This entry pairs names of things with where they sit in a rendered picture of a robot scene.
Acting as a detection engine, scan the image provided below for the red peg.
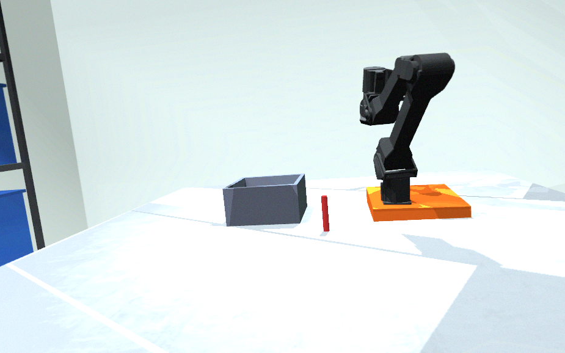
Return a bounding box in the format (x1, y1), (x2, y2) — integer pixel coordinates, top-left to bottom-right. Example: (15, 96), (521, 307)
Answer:
(321, 195), (330, 231)

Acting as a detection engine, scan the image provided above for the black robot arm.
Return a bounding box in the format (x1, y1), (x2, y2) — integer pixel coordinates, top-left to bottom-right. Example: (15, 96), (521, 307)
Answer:
(360, 53), (455, 205)

